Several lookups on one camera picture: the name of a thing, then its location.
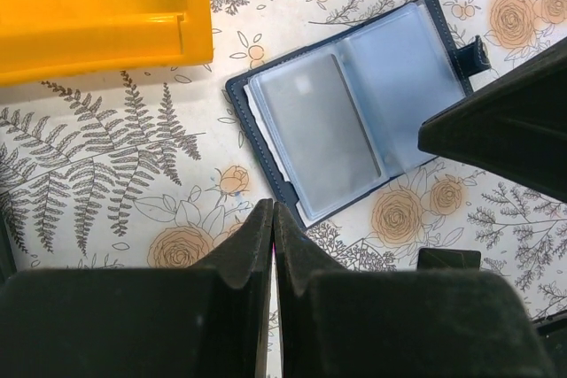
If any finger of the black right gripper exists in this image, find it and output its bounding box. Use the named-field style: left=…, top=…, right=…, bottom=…
left=418, top=40, right=566, bottom=201
left=417, top=248, right=481, bottom=271

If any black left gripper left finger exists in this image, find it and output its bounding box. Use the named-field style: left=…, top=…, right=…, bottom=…
left=1, top=199, right=274, bottom=377

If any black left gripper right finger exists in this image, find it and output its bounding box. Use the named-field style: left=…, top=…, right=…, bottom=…
left=273, top=204, right=554, bottom=377

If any blue leather card holder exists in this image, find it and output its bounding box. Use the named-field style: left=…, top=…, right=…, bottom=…
left=225, top=0, right=491, bottom=228

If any black card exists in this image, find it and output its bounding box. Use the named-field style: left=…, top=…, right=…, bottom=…
left=249, top=53, right=381, bottom=220

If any yellow plastic bin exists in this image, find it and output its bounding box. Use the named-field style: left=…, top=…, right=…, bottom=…
left=1, top=0, right=214, bottom=85

